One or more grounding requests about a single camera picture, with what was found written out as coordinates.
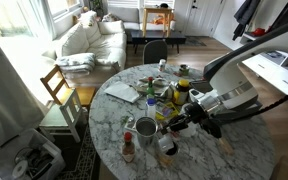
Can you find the pile of cloth and wrappers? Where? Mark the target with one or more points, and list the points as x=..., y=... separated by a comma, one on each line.
x=159, y=85

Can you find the brown jar yellow lid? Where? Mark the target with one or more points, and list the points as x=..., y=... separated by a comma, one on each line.
x=181, y=91

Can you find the dark patterned rug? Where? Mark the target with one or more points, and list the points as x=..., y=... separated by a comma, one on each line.
x=82, y=156

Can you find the folded grey white blanket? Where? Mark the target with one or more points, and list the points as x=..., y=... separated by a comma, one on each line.
x=75, y=63

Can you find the small white packet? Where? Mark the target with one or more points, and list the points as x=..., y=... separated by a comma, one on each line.
x=129, y=124

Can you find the white sofa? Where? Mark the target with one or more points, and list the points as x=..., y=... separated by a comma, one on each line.
x=100, y=43

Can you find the wooden chair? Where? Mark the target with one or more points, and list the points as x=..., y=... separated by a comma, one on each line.
x=67, y=88
x=62, y=115

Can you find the black shell chair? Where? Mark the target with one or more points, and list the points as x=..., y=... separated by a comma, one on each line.
x=154, y=51

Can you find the white door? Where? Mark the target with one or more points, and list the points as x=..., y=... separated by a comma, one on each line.
x=200, y=16

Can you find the small wooden block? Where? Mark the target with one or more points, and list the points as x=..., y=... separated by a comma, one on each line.
x=226, y=146

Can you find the yellow snack packet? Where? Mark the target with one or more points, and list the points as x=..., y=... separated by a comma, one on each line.
x=166, y=110

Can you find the orange cushion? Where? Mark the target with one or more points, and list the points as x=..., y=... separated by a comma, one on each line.
x=159, y=20

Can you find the grey sofa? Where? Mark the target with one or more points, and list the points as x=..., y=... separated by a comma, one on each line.
x=127, y=15

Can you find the white bottle blue cap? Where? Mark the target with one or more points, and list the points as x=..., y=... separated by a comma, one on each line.
x=150, y=108

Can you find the white curtain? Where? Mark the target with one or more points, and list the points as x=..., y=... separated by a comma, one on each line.
x=4, y=100

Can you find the black coffee table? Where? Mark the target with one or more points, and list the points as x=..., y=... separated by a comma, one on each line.
x=157, y=36

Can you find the red object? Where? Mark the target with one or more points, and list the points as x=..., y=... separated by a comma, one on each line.
x=259, y=31

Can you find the hot sauce bottle red cap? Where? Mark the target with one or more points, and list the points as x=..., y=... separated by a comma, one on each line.
x=128, y=148

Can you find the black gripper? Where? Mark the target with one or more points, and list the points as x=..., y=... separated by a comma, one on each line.
x=200, y=111

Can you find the floral pillow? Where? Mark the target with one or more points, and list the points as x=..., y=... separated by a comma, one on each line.
x=88, y=18

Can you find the green bottle red cap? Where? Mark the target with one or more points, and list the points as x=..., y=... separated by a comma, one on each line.
x=150, y=88

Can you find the brown open tin can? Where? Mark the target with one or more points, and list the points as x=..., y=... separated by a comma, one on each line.
x=168, y=158

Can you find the clear plastic storage bin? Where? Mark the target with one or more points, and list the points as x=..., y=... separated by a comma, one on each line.
x=34, y=160

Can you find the small red wrapper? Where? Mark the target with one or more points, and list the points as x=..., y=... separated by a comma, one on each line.
x=176, y=74

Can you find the yellow wooden stool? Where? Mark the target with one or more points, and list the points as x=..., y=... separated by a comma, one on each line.
x=156, y=10

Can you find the stainless steel cup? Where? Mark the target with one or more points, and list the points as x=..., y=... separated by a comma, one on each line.
x=146, y=130

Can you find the small white bottle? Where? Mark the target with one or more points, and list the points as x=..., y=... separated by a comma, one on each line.
x=162, y=65

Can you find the green house plant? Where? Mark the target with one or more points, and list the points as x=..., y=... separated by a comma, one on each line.
x=95, y=5

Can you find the white folded paper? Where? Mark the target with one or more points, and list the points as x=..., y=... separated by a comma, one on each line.
x=122, y=91

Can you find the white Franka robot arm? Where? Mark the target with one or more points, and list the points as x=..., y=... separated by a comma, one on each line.
x=234, y=80

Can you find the dark hanging jacket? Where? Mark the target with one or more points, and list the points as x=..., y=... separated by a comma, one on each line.
x=245, y=16

